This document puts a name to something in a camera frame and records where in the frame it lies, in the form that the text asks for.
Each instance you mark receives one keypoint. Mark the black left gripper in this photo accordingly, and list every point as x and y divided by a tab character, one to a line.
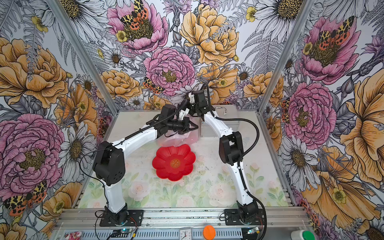
186	128

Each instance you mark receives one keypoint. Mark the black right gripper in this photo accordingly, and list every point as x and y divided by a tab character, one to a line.
192	113

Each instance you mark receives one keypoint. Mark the pink plastic bag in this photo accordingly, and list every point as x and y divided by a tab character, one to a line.
173	139

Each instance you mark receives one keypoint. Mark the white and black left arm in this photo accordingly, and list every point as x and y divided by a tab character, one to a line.
110	162

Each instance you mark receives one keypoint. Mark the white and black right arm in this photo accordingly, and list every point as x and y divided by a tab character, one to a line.
231	151

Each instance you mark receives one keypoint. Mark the red flower-shaped plate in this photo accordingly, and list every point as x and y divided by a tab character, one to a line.
173	163

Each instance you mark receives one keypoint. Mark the small white timer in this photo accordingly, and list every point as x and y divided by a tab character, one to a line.
185	234

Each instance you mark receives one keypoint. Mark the orange round button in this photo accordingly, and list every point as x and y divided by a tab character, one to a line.
209	232

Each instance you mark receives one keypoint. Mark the green capped white bottle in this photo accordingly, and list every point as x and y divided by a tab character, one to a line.
302	235

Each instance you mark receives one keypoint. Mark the aluminium corner post left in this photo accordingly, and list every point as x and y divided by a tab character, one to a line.
75	40

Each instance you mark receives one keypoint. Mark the aluminium corner post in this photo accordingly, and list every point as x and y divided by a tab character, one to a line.
75	40
291	41

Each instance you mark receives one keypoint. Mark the aluminium corner post right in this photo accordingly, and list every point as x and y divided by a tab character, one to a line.
291	41

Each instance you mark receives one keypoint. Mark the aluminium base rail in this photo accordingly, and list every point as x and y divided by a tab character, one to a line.
165	224

